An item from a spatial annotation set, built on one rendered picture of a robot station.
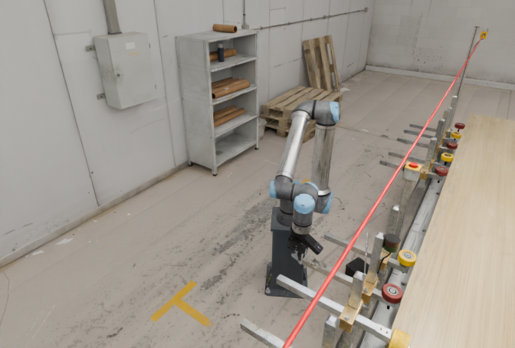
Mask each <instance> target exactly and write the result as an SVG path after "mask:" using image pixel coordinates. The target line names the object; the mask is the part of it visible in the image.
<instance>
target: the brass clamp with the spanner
mask: <svg viewBox="0 0 515 348"><path fill-rule="evenodd" d="M366 278H367V275H366ZM366 278H365V282H364V286H363V290H364V288H367V289H368V293H367V294H366V293H364V292H363V290H362V297H361V298H362V300H363V302H365V303H367V304H369V302H370V300H371V298H372V292H373V290H374V288H376V286H377V284H379V278H378V277H376V281H375V283H374V284H372V283H369V282H368V281H366Z"/></svg>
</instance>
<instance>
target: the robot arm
mask: <svg viewBox="0 0 515 348"><path fill-rule="evenodd" d="M339 114H340V112H339V104H338V103H337V102H333V101H325V100H307V101H304V102H303V103H301V104H299V105H298V106H296V107H295V108H294V110H293V112H292V114H291V119H292V124H291V126H290V131H289V134H288V137H287V142H286V144H285V147H284V152H283V155H282V157H281V161H280V165H279V168H278V171H277V175H276V177H275V180H273V179H272V180H271V183H270V188H269V194H270V197H271V198H273V199H280V208H279V210H278V212H277V217H276V219H277V222H278V223H280V224H281V225H283V226H286V227H290V230H291V231H292V232H291V236H290V237H292V238H288V239H287V247H288V248H289V249H291V250H293V251H295V252H296V253H295V254H291V256H292V257H293V258H295V259H296V260H297V261H298V262H299V264H302V260H303V258H304V257H305V256H306V255H307V250H308V248H310V249H311V250H312V251H313V252H314V253H315V254H316V255H318V254H319V253H320V252H321V251H322V250H323V246H322V245H320V244H319V243H318V242H317V241H316V240H315V239H314V238H313V237H312V236H311V235H310V234H309V233H310V232H311V229H312V221H313V213H314V212H316V213H320V214H328V213H329V211H330V206H331V202H332V198H333V192H331V191H330V187H329V186H328V182H329V176H330V163H331V156H332V149H333V137H334V130H335V125H336V123H338V122H339ZM311 120H315V121H316V131H315V140H314V148H313V165H312V173H311V182H305V183H304V184H302V183H301V182H298V181H293V177H294V173H295V169H296V166H297V160H298V157H299V154H300V148H301V146H302V142H303V137H304V134H305V130H306V127H307V124H308V123H310V121H311ZM288 242H289V246H288Z"/></svg>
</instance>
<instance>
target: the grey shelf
mask: <svg viewBox="0 0 515 348"><path fill-rule="evenodd" d="M175 43H176V51H177V58H178V66H179V79H180V87H181V95H182V108H183V116H184V123H185V137H186V144H187V152H188V159H189V166H193V164H191V162H194V163H197V164H199V165H201V166H205V167H207V168H210V169H212V175H213V176H217V166H219V165H221V164H222V163H223V162H225V161H226V160H228V159H230V158H232V157H234V156H236V155H238V154H239V153H241V152H243V151H245V150H246V149H248V148H249V147H251V146H253V145H254V144H256V147H255V148H254V149H256V150H258V149H259V148H258V31H256V30H248V29H239V28H238V31H237V33H228V32H221V31H204V32H199V33H194V34H185V35H180V36H175ZM219 43H222V44H223V48H224V49H226V48H229V49H232V46H233V48H234V49H235V50H236V52H237V53H236V55H235V56H231V57H226V58H224V60H225V61H224V62H218V60H216V61H210V60H209V52H213V51H217V50H218V44H219ZM204 55H205V57H204ZM233 70H234V75H233ZM229 75H230V77H233V79H234V78H236V77H237V78H238V79H239V80H241V79H244V78H246V79H247V80H248V81H249V82H250V84H251V86H250V87H248V88H245V89H243V90H239V91H236V92H234V93H232V94H228V95H225V96H223V97H219V98H217V99H214V100H213V99H212V84H211V83H213V82H216V81H219V80H223V79H226V78H229ZM206 88H207V90H206ZM210 92H211V93H210ZM233 104H234V105H235V106H236V110H239V109H241V108H244V109H245V113H243V114H242V115H240V116H238V117H235V118H234V119H232V120H229V121H228V122H226V123H223V124H221V125H219V126H217V127H215V128H214V120H213V113H214V112H217V111H219V110H222V109H224V108H226V107H230V106H232V105H233ZM208 120H209V121H208ZM212 127H213V128H212Z"/></svg>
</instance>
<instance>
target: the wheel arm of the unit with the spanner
mask: <svg viewBox="0 0 515 348"><path fill-rule="evenodd" d="M310 262H311V258H308V257H306V256H305V257H304V258H303V260H302V264H303V265H305V266H307V267H309V268H311V269H313V270H315V271H318V272H320V273H321V274H324V275H326V276H327V277H328V275H329V273H330V272H331V271H332V268H330V267H326V268H322V269H321V268H317V269H316V268H314V267H311V266H310V265H309V263H310ZM333 279H334V280H336V281H339V282H340V283H342V284H345V285H347V286H349V287H352V282H353V278H352V277H350V276H347V275H345V274H343V273H341V272H339V271H337V272H336V273H335V275H334V277H333ZM372 298H374V299H376V300H379V301H381V302H382V303H384V304H386V305H389V306H390V307H394V305H395V304H391V303H389V302H387V301H386V300H384V298H383V297H382V292H381V291H380V290H378V289H376V288H374V290H373V292H372Z"/></svg>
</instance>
